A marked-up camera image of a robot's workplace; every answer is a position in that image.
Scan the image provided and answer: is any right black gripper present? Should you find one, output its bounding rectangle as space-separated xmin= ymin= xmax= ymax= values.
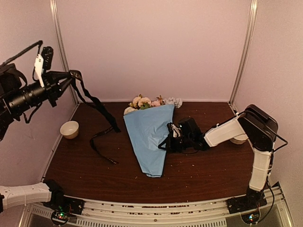
xmin=159 ymin=134 xmax=193 ymax=153

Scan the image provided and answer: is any black ribbon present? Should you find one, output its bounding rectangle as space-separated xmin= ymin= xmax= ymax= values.
xmin=68 ymin=70 xmax=122 ymax=165

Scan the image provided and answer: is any blue wrapping paper sheet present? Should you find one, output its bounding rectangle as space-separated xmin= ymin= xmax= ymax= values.
xmin=124 ymin=105 xmax=175 ymax=178

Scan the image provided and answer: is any large pink peony stem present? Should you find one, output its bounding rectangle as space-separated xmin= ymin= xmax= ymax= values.
xmin=151 ymin=95 xmax=165 ymax=107

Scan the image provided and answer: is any light blue flower stem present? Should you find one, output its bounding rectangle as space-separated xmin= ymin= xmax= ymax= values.
xmin=163 ymin=97 xmax=183 ymax=109

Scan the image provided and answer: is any white rose stem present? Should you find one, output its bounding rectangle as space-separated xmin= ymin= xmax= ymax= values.
xmin=124 ymin=94 xmax=152 ymax=115

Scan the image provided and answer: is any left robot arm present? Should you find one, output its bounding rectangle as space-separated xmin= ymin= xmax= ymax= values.
xmin=0 ymin=40 xmax=73 ymax=211

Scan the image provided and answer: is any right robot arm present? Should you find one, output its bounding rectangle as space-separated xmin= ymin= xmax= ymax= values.
xmin=158 ymin=104 xmax=288 ymax=209

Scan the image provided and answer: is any small white bowl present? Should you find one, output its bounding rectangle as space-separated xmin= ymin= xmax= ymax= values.
xmin=60 ymin=121 xmax=79 ymax=140

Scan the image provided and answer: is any scalloped white dish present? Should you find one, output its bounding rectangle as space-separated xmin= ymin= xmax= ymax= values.
xmin=230 ymin=135 xmax=248 ymax=145

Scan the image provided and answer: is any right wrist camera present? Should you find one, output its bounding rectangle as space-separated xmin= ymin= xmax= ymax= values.
xmin=167 ymin=123 xmax=182 ymax=138

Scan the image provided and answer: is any left aluminium frame post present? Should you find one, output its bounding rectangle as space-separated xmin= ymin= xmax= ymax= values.
xmin=49 ymin=0 xmax=80 ymax=105

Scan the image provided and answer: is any aluminium frame post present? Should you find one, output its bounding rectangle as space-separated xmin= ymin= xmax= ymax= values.
xmin=229 ymin=0 xmax=258 ymax=108
xmin=49 ymin=0 xmax=80 ymax=105

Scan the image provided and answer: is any aluminium front rail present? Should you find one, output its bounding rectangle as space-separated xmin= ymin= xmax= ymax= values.
xmin=23 ymin=185 xmax=289 ymax=227

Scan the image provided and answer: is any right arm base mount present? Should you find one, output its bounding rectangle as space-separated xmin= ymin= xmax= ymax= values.
xmin=226 ymin=188 xmax=267 ymax=225

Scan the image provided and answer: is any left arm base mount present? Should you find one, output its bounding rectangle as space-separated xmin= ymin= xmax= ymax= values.
xmin=42 ymin=196 xmax=85 ymax=227

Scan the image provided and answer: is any right aluminium frame post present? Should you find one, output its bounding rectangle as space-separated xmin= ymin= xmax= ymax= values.
xmin=229 ymin=0 xmax=258 ymax=108

